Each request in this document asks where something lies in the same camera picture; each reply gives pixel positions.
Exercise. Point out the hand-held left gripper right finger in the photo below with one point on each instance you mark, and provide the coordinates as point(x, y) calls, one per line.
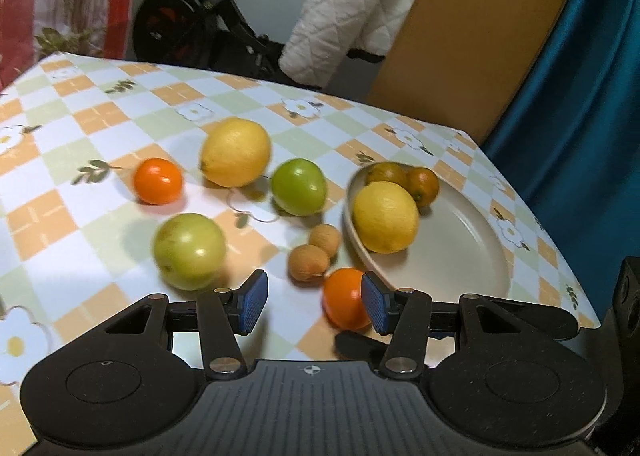
point(376, 305)

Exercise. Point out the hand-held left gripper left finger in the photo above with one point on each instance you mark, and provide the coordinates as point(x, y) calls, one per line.
point(252, 303)

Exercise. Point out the small orange tangerine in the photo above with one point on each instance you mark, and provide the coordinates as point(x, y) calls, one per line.
point(345, 298)
point(158, 181)

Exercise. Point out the pale green apple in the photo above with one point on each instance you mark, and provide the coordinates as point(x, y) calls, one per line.
point(189, 251)

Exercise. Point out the yellow lemon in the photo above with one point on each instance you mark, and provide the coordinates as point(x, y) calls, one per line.
point(235, 151)
point(385, 217)

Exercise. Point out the beige round plate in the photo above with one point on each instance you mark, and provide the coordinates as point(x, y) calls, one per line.
point(450, 246)

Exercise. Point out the bright green apple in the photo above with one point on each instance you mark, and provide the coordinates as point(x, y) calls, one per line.
point(298, 186)

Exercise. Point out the dark orange tangerine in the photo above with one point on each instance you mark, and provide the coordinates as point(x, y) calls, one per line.
point(424, 186)

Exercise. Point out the greenish orange tangerine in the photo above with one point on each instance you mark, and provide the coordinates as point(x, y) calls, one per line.
point(385, 174)

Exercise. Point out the brown longan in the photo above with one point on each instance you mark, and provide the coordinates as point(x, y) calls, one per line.
point(308, 263)
point(326, 239)

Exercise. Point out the teal curtain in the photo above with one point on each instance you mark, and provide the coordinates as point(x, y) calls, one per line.
point(590, 111)

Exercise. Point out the checked floral tablecloth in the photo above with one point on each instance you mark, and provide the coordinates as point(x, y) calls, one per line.
point(100, 111)

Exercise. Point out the wooden board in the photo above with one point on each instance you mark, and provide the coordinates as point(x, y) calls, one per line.
point(475, 36)

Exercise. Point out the black exercise bike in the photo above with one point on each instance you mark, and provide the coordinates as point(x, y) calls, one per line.
point(170, 21)

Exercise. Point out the white quilted blanket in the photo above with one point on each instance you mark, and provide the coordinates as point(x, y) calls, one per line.
point(340, 11)

